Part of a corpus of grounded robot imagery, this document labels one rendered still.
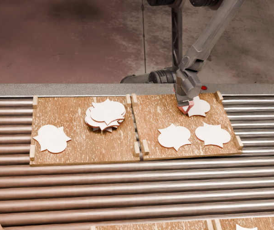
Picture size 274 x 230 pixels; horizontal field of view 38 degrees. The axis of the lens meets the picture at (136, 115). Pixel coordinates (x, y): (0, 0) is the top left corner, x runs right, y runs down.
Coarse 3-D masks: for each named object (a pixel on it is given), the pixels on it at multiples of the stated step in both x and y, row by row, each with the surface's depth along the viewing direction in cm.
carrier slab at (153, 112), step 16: (144, 96) 178; (160, 96) 179; (208, 96) 183; (144, 112) 171; (160, 112) 172; (176, 112) 173; (208, 112) 175; (224, 112) 177; (144, 128) 165; (160, 128) 166; (192, 128) 168; (224, 128) 170; (192, 144) 162; (224, 144) 164; (144, 160) 155
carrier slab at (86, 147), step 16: (48, 112) 165; (64, 112) 166; (80, 112) 167; (128, 112) 170; (32, 128) 158; (64, 128) 160; (80, 128) 161; (128, 128) 164; (32, 144) 153; (80, 144) 155; (96, 144) 156; (112, 144) 157; (128, 144) 158; (48, 160) 148; (64, 160) 149; (80, 160) 150; (96, 160) 151; (112, 160) 152; (128, 160) 153
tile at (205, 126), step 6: (204, 126) 168; (210, 126) 168; (216, 126) 169; (198, 132) 165; (204, 132) 166; (210, 132) 166; (216, 132) 166; (222, 132) 167; (198, 138) 163; (204, 138) 163; (210, 138) 164; (216, 138) 164; (222, 138) 164; (228, 138) 165; (204, 144) 162; (210, 144) 162; (216, 144) 162
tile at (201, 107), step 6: (198, 96) 180; (198, 102) 177; (204, 102) 178; (186, 108) 174; (192, 108) 174; (198, 108) 175; (204, 108) 175; (192, 114) 172; (198, 114) 172; (204, 114) 173
